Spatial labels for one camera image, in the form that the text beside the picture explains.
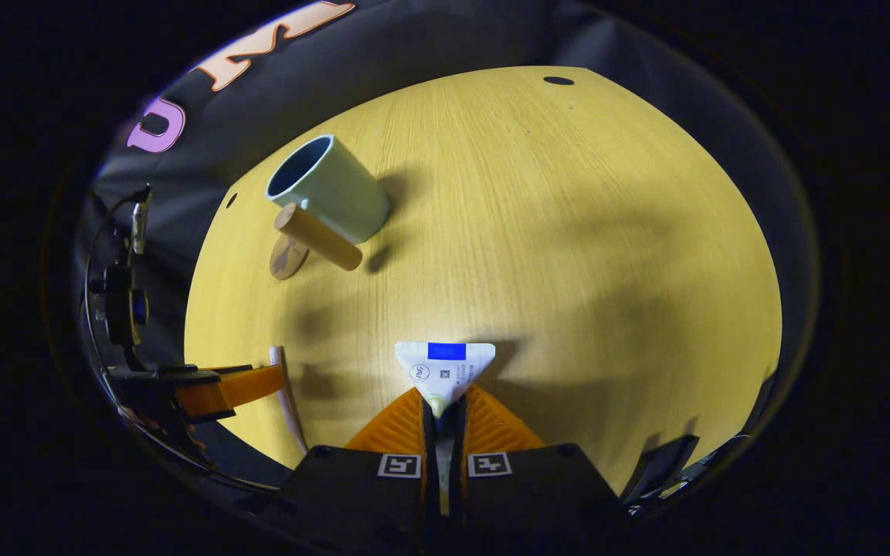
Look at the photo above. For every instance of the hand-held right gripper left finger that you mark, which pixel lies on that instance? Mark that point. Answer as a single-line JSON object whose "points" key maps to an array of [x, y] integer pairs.
{"points": [[352, 494]]}

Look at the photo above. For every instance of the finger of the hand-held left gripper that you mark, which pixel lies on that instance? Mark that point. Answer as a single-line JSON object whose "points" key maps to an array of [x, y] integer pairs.
{"points": [[236, 390]]}

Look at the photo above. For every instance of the pink toothbrush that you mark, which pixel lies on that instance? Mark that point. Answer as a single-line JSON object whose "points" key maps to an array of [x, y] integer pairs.
{"points": [[287, 401]]}

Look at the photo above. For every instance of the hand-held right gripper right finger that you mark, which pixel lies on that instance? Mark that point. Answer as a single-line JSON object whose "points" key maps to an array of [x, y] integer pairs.
{"points": [[538, 494]]}

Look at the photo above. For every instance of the black backdrop cloth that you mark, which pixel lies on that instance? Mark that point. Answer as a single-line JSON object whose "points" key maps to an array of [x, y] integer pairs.
{"points": [[383, 46]]}

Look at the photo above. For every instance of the white toothpaste tube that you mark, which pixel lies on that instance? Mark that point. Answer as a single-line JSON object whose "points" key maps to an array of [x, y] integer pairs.
{"points": [[445, 374]]}

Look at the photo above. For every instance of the round wooden coaster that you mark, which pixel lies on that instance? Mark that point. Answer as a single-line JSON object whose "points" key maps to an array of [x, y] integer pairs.
{"points": [[285, 262]]}

